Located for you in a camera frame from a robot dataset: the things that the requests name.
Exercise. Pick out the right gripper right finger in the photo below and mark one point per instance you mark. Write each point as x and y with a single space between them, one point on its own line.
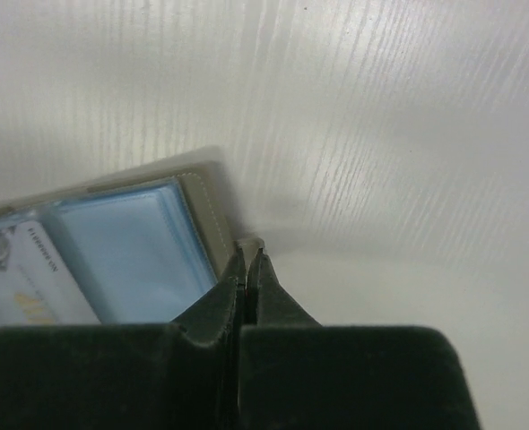
295 373

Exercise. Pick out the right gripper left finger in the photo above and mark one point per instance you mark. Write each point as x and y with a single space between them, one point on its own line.
174 375

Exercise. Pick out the grey card holder wallet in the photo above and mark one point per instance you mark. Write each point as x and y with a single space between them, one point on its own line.
146 243

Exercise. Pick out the silver diamond print card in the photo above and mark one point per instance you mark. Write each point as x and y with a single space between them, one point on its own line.
36 287

